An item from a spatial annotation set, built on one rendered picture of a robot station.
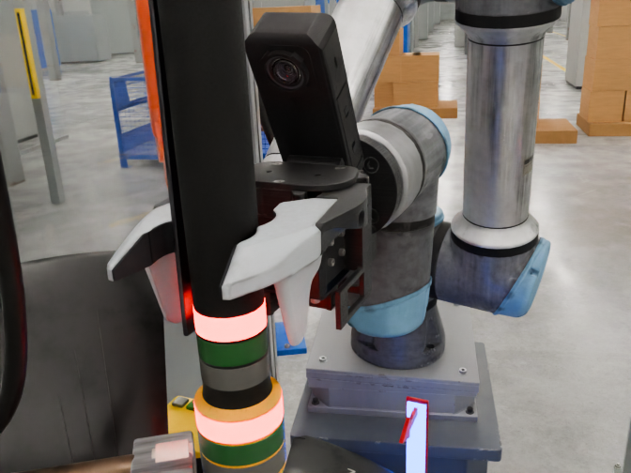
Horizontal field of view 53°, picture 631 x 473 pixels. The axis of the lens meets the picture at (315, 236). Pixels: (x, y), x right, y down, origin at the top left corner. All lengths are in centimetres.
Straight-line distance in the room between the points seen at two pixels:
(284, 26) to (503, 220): 56
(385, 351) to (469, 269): 19
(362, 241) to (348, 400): 66
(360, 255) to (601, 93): 800
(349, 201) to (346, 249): 6
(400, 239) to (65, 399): 27
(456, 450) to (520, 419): 182
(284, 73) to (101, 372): 21
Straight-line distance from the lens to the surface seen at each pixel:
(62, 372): 43
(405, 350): 98
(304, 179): 34
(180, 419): 92
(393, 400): 100
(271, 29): 34
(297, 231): 27
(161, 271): 31
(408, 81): 944
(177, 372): 158
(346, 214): 30
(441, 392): 99
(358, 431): 99
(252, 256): 26
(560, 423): 280
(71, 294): 45
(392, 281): 53
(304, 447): 66
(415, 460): 76
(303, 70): 34
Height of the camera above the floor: 160
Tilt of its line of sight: 20 degrees down
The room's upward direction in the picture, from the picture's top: 3 degrees counter-clockwise
